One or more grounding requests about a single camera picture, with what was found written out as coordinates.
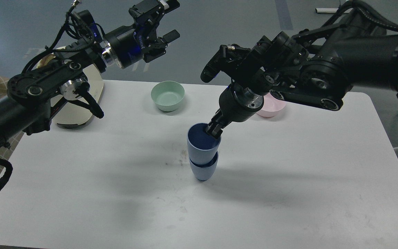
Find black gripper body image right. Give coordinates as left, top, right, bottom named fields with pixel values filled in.
left=211, top=83, right=264, bottom=128

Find blue cup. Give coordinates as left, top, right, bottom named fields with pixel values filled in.
left=189, top=152, right=219, bottom=181
left=187, top=123, right=221, bottom=165

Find pink bowl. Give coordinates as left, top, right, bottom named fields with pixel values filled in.
left=256, top=93, right=286, bottom=118

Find white desk leg base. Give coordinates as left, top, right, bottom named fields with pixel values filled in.
left=315, top=0, right=350, bottom=14

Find green bowl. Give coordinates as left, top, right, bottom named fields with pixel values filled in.
left=151, top=81, right=185, bottom=112

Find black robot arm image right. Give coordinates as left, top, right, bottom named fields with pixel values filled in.
left=201, top=0, right=398, bottom=139

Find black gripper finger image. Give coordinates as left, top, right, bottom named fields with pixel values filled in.
left=163, top=0, right=180, bottom=10
left=162, top=29, right=180, bottom=44
left=204, top=123, right=224, bottom=140

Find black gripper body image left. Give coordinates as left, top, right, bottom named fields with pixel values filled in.
left=104, top=0, right=168, bottom=69

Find cream white toaster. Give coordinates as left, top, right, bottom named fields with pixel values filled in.
left=35, top=46, right=104, bottom=129

